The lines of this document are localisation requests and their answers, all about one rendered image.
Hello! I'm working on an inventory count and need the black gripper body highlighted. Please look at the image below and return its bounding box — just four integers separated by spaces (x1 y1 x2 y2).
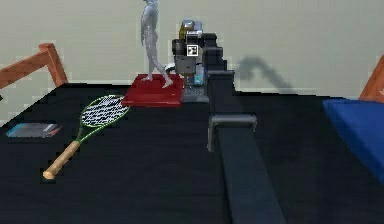
171 37 198 75

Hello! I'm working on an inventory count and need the grey human figure statue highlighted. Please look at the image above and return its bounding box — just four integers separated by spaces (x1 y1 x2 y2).
139 0 175 90

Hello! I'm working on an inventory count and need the red flat box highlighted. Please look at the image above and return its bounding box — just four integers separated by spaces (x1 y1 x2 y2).
121 73 186 108

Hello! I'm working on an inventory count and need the grey laptop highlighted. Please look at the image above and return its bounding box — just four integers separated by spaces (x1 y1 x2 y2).
181 64 210 104

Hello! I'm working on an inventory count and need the green tennis racket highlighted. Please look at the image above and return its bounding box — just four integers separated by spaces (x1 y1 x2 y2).
42 94 131 181

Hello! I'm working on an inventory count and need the grey blue book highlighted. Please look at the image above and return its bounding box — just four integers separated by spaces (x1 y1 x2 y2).
6 122 63 139

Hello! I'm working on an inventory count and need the blue pillow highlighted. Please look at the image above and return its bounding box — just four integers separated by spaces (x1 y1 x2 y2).
322 97 384 186

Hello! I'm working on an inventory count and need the black bed with wooden frame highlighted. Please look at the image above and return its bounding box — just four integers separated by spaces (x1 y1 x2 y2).
0 42 384 224

